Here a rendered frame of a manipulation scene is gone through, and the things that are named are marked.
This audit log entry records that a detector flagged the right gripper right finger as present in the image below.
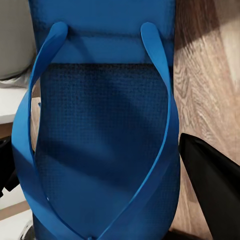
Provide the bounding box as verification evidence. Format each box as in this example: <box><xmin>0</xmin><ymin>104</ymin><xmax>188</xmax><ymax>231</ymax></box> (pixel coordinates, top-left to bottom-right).
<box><xmin>178</xmin><ymin>133</ymin><xmax>240</xmax><ymax>240</ymax></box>

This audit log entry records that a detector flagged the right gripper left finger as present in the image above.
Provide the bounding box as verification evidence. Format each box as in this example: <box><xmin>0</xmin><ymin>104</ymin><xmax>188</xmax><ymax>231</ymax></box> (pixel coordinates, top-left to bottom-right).
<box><xmin>0</xmin><ymin>135</ymin><xmax>16</xmax><ymax>193</ymax></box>

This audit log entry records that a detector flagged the sandal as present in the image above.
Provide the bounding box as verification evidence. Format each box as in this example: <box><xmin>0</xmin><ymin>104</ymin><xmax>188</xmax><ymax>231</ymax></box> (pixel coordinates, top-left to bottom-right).
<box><xmin>11</xmin><ymin>0</ymin><xmax>181</xmax><ymax>240</ymax></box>

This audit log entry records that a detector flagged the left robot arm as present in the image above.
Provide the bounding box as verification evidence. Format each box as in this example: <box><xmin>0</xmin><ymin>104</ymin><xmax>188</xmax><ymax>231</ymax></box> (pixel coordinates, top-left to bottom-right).
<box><xmin>0</xmin><ymin>168</ymin><xmax>20</xmax><ymax>198</ymax></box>

